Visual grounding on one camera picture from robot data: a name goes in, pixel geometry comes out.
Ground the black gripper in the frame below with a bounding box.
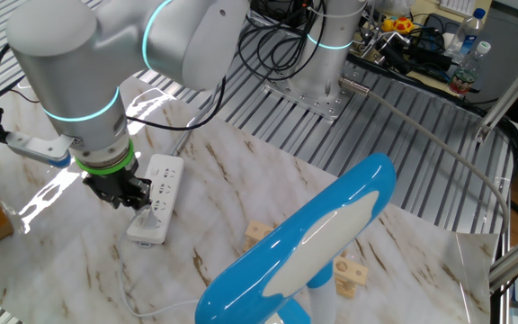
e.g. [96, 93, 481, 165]
[81, 162, 154, 213]

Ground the white lamp power cord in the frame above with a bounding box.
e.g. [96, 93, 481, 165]
[117, 205, 202, 319]

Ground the white power strip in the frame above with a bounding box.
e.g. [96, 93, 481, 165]
[126, 153, 186, 248]

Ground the blue and white desk lamp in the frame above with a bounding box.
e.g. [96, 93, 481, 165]
[194, 152, 397, 324]

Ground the wooden test tube rack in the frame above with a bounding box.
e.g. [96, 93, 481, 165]
[240, 220, 369, 299]

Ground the plastic bottle white cap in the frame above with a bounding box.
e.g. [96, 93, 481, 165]
[447, 40, 492, 96]

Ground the plastic bottle blue cap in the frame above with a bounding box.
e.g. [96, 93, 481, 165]
[444, 7, 487, 56]

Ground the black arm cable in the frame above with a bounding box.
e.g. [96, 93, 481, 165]
[0, 42, 228, 145]

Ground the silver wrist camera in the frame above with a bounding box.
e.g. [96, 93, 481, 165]
[4, 130, 74, 169]

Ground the grey power strip cable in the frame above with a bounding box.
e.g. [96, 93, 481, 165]
[168, 80, 224, 158]

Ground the black base cable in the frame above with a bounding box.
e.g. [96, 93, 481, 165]
[236, 0, 330, 83]

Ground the grey corrugated hose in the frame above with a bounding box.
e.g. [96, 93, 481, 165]
[338, 76, 512, 235]

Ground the aluminium frame post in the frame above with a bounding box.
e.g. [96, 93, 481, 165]
[474, 35, 518, 143]
[487, 224, 518, 292]

